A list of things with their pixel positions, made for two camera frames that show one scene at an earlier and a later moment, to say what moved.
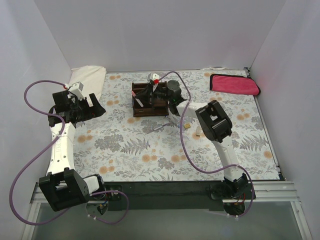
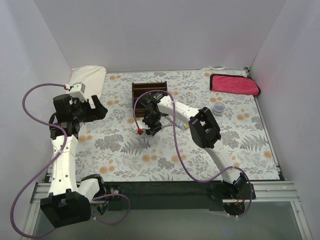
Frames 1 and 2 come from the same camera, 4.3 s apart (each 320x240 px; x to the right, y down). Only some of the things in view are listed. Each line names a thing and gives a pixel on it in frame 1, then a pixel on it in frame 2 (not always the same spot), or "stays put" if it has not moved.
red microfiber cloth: x=234 y=84 stays put
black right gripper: x=151 y=90 -> x=153 y=128
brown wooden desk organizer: x=155 y=102 stays put
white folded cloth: x=92 y=78 stays put
